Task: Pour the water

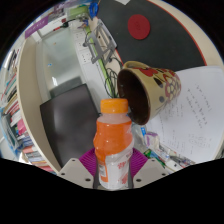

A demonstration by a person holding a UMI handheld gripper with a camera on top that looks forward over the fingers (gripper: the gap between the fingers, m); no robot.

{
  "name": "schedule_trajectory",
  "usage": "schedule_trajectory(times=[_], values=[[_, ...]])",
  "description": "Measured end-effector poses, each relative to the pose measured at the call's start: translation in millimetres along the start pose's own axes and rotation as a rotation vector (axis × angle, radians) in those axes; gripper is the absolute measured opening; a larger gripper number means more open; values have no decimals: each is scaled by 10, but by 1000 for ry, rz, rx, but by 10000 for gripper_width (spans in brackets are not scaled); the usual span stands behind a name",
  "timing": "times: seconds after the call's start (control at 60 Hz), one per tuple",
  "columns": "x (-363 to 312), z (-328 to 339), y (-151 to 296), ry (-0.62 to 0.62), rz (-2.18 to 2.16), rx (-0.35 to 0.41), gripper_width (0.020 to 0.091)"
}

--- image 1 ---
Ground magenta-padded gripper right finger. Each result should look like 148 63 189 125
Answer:
126 147 169 190

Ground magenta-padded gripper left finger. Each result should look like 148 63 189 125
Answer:
56 147 100 190

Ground orange drink bottle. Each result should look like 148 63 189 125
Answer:
92 97 135 191

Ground black computer monitor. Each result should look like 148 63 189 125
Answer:
39 83 108 169

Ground shelf unit with books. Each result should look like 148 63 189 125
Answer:
0 36 64 174

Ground white written paper sheet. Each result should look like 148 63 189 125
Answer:
146 65 224 164

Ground floral ceramic mug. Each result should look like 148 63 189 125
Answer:
116 60 183 126

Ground black desk mat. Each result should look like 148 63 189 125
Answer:
96 0 206 73

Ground grey metal laptop stand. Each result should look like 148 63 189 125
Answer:
83 21 118 64

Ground flat round red coaster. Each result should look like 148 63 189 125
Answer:
127 13 151 41

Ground purple hanging banner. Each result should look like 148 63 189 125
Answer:
23 15 51 39

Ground black cables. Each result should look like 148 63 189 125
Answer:
103 58 124 99

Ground coiled blue cable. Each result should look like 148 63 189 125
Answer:
88 1 100 19

